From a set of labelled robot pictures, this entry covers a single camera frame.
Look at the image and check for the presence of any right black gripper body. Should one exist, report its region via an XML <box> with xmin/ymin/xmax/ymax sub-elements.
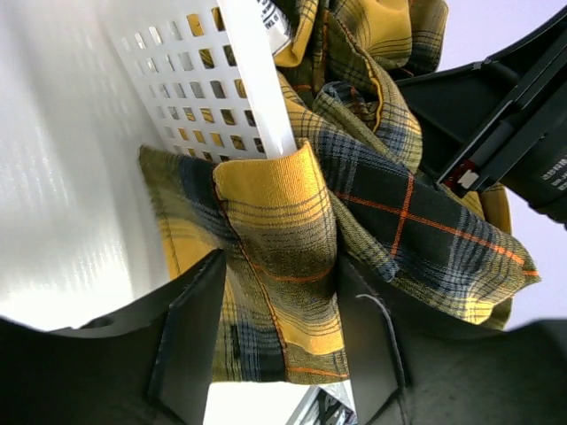
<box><xmin>436</xmin><ymin>65</ymin><xmax>566</xmax><ymax>225</ymax></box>

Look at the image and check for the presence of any aluminium mounting rail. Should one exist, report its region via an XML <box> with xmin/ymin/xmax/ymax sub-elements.
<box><xmin>286</xmin><ymin>382</ymin><xmax>358</xmax><ymax>425</ymax></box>

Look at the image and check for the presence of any yellow plaid flannel shirt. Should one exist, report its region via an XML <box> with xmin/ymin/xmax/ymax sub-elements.
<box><xmin>139</xmin><ymin>1</ymin><xmax>540</xmax><ymax>384</ymax></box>

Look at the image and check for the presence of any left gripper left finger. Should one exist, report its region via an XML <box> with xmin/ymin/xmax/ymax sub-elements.
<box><xmin>1</xmin><ymin>251</ymin><xmax>225</xmax><ymax>424</ymax></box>

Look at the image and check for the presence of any white plastic basket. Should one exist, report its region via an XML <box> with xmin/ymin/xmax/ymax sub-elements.
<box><xmin>95</xmin><ymin>0</ymin><xmax>299</xmax><ymax>163</ymax></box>

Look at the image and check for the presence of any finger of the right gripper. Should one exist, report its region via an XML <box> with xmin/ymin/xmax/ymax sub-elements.
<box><xmin>396</xmin><ymin>8</ymin><xmax>566</xmax><ymax>177</ymax></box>

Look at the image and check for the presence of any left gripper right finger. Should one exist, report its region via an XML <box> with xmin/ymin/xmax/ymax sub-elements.
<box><xmin>337</xmin><ymin>255</ymin><xmax>566</xmax><ymax>424</ymax></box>

